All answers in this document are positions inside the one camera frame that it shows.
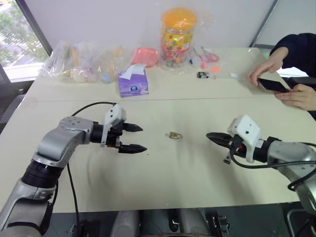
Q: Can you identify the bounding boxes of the grey rounded robot leg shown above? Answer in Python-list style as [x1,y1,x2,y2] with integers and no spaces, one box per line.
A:
[177,208,207,237]
[115,209,142,237]

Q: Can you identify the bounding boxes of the black smartphone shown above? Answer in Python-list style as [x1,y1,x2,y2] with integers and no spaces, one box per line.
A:
[256,77,291,94]

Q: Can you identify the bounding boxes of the dark grey chair armrest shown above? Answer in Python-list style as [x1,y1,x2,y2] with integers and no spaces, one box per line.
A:
[287,76,316,90]

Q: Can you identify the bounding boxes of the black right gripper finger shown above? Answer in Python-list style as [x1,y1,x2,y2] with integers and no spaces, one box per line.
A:
[206,132,232,142]
[209,138,231,149]

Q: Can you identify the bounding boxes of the grey metal wall strip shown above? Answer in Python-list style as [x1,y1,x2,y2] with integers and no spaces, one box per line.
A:
[251,0,282,48]

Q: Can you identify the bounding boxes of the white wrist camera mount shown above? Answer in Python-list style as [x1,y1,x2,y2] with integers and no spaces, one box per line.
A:
[100,103,127,148]
[227,114,262,164]

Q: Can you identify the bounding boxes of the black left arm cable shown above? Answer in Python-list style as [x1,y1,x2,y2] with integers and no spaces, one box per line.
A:
[66,101,118,229]

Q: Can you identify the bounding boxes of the salmon pink plastic container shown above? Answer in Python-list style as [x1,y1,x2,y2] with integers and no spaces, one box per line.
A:
[131,47,159,68]

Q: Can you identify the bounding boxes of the purple tissue box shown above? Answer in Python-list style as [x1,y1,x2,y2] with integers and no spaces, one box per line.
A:
[117,63,151,98]

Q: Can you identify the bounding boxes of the dark navy right sleeve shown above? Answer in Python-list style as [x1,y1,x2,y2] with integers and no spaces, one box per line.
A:
[270,32,316,78]

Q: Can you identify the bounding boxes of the pink scissors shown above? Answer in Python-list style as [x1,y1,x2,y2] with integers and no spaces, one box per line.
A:
[197,46,220,63]

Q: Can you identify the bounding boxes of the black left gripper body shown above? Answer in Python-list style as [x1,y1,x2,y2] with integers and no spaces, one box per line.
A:
[106,119,125,149]

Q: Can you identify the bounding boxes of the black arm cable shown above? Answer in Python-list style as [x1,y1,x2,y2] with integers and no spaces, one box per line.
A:
[66,101,118,229]
[223,142,316,192]

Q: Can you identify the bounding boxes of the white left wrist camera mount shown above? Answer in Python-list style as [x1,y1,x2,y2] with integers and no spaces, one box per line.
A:
[100,103,127,148]

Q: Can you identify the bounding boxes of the clear plastic bag of toys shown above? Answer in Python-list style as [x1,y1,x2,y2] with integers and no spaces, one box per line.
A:
[39,40,125,85]

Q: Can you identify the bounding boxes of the person's right hand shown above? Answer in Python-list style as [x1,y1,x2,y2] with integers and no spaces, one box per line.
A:
[247,46,289,86]

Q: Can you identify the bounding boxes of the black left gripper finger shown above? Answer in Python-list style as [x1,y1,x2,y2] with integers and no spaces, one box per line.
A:
[118,144,148,155]
[122,123,144,132]

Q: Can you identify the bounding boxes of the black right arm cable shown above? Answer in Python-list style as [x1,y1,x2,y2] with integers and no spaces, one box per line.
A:
[223,142,316,192]

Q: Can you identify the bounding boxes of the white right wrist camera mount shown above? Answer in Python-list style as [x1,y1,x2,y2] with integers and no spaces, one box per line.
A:
[227,114,262,164]

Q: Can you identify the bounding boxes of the dark grey office chair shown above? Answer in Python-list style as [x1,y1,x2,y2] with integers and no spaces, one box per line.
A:
[0,93,26,133]

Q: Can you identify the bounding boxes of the person's left hand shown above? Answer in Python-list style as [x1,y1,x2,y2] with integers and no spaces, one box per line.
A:
[274,83,316,111]

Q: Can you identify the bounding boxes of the candy jar with orange lid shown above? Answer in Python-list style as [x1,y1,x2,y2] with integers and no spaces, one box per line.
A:
[159,7,198,69]

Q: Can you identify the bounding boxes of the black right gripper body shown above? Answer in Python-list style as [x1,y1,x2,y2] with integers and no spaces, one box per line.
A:
[229,134,248,158]

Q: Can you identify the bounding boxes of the dark window frame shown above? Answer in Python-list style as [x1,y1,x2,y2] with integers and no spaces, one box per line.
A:
[16,0,53,58]

